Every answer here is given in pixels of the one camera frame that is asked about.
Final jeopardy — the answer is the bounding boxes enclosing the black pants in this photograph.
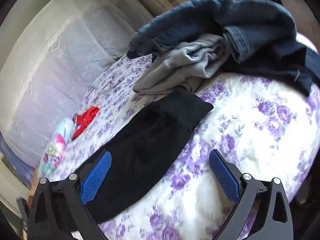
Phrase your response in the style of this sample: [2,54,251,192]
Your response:
[77,91,213,224]

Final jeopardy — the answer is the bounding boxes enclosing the blue patterned cloth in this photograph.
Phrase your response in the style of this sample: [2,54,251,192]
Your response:
[1,134,34,187]

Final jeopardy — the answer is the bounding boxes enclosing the folded colourful floral quilt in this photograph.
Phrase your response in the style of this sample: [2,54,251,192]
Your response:
[37,118,74,179]

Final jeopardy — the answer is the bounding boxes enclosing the purple floral bed sheet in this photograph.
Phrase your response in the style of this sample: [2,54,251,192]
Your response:
[49,56,319,239]

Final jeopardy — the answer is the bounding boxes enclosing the red folded garment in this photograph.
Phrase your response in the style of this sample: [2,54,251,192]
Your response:
[71,106,100,140]

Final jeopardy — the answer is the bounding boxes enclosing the grey folded garment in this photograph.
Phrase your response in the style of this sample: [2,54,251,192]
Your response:
[133,34,231,94]

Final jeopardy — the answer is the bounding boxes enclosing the blue denim jeans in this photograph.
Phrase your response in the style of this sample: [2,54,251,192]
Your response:
[127,0,319,95]

